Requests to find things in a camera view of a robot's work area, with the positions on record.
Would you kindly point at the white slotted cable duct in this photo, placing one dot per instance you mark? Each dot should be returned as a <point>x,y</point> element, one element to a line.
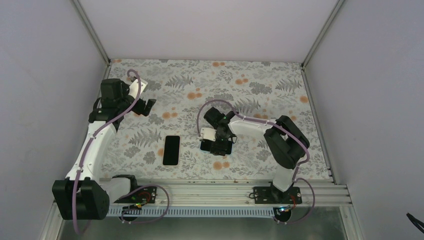
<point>186,211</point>

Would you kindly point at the black phone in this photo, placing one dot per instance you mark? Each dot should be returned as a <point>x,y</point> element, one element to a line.
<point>171,150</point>
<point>205,145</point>

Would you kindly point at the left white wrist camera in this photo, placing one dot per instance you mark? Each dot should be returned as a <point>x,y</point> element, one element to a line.
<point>136,88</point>

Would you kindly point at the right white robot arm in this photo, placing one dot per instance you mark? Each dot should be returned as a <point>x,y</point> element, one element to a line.
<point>285,141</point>

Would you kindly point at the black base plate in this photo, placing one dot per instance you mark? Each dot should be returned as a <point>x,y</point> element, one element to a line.
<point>146,195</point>
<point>271,195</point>

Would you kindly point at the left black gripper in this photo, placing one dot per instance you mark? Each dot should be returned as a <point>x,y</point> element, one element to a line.
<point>139,110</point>

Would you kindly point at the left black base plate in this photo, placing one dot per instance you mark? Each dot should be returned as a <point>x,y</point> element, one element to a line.
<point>146,195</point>

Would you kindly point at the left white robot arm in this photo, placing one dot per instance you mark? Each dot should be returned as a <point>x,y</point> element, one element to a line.
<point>80,195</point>

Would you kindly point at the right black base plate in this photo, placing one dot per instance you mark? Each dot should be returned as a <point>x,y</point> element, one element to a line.
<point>271,195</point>

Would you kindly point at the black object at corner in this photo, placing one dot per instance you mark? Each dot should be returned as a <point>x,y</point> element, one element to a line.
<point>416,222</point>

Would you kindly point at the floral patterned table mat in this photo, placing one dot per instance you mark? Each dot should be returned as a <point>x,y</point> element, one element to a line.
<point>184,90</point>

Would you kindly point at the black phone in white case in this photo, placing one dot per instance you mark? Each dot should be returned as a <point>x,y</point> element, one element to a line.
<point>171,150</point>

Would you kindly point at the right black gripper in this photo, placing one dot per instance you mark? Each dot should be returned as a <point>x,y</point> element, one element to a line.
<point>216,154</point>

